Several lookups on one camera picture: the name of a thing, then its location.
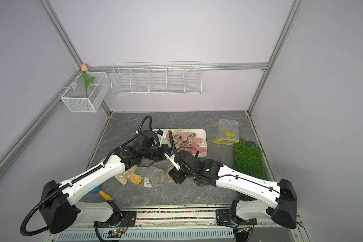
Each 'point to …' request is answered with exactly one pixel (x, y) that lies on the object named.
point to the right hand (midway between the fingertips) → (173, 167)
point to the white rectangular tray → (200, 133)
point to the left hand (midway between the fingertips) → (176, 154)
